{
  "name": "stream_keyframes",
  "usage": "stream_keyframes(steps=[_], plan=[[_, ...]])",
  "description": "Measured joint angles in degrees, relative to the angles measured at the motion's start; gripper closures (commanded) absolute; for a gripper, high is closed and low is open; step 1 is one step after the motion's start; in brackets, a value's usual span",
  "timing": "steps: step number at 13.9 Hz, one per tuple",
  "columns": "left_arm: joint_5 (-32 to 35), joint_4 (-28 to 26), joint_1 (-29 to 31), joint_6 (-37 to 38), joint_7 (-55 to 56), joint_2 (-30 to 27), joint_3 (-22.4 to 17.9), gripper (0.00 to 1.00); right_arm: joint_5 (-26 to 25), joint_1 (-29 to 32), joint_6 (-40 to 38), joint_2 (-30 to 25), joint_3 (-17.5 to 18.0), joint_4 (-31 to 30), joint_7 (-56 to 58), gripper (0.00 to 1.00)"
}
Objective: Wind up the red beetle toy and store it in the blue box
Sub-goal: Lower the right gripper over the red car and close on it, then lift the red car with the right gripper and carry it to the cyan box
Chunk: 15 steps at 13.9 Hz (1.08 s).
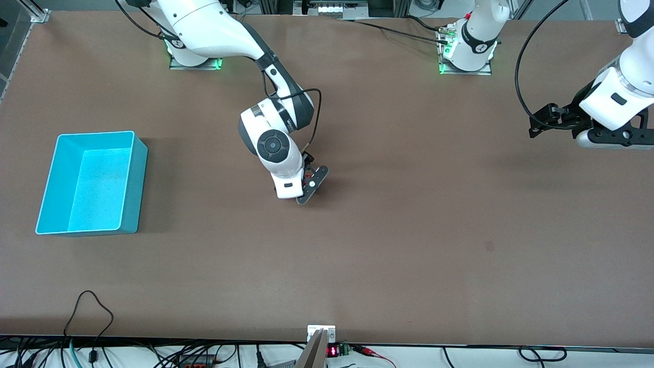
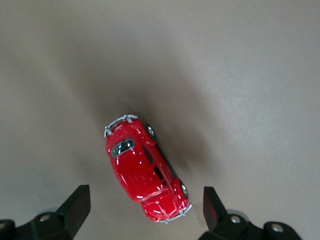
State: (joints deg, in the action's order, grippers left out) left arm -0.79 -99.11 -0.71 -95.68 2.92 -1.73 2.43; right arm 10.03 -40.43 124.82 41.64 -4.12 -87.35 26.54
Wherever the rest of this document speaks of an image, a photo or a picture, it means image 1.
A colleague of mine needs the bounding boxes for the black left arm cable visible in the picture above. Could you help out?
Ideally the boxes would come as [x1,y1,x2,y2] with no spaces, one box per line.
[515,0,580,131]

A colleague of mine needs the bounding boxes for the thin black looped cable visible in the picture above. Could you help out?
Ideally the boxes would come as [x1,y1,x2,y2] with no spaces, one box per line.
[64,290,114,363]

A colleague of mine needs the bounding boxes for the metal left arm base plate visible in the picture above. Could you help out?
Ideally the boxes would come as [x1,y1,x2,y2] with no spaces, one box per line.
[438,23,494,76]

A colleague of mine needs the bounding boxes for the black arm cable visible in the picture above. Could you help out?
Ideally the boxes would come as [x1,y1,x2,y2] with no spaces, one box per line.
[515,0,580,131]
[115,0,322,154]

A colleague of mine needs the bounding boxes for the thick black table cable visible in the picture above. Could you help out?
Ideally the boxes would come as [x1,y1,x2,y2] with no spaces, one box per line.
[406,15,455,32]

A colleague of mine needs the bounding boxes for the blue plastic storage box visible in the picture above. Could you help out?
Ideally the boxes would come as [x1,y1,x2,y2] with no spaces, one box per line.
[35,131,149,237]

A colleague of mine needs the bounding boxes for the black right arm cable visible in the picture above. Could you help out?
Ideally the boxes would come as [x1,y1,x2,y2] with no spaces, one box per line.
[115,0,322,154]

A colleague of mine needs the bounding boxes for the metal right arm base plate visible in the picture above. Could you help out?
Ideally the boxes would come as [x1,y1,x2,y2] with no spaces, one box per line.
[169,51,225,71]

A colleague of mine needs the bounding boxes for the grey metal camera bracket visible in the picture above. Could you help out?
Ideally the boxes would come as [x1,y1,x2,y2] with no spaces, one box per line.
[295,325,336,368]

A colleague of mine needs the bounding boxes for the red clip lead wire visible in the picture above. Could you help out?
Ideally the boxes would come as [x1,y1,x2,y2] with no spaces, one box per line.
[353,345,396,368]

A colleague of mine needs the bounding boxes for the black power strip orange switches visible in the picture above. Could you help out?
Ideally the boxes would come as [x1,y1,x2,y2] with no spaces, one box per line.
[176,354,218,368]

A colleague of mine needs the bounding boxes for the thin black table cable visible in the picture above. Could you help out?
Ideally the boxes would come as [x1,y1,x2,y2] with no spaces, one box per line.
[337,18,450,44]

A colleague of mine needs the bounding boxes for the black coiled cable loop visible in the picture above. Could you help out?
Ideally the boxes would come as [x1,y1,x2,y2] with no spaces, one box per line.
[519,347,568,362]

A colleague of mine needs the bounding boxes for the silver device with lights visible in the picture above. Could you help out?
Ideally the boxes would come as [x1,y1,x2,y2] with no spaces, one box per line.
[294,0,368,20]

